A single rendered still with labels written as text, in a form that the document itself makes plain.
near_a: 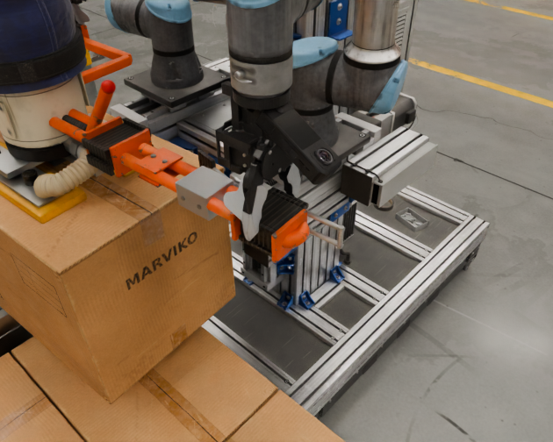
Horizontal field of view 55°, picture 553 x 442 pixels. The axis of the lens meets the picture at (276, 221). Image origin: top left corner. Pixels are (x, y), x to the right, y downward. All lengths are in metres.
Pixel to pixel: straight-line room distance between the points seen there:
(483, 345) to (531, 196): 1.12
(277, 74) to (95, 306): 0.59
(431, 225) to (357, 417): 0.91
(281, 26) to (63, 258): 0.57
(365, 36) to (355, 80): 0.09
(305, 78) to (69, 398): 0.94
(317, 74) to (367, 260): 1.17
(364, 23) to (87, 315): 0.75
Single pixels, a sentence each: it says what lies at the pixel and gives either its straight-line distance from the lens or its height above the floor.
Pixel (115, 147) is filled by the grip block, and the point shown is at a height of 1.22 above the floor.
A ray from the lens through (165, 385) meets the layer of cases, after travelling 1.40.
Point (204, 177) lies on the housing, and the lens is 0.84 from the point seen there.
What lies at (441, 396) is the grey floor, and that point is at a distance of 2.08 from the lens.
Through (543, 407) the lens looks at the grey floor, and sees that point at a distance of 2.19.
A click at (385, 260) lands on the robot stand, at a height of 0.21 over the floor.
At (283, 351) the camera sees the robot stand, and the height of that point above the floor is 0.21.
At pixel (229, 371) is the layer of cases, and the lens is 1.40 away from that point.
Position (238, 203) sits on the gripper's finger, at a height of 1.25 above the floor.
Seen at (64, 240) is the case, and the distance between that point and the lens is 1.01.
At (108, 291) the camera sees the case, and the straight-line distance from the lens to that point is 1.04.
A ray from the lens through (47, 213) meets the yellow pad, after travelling 1.06.
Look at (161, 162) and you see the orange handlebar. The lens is 0.89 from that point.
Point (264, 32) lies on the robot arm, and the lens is 0.61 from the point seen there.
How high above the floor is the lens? 1.68
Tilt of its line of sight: 39 degrees down
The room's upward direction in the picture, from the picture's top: straight up
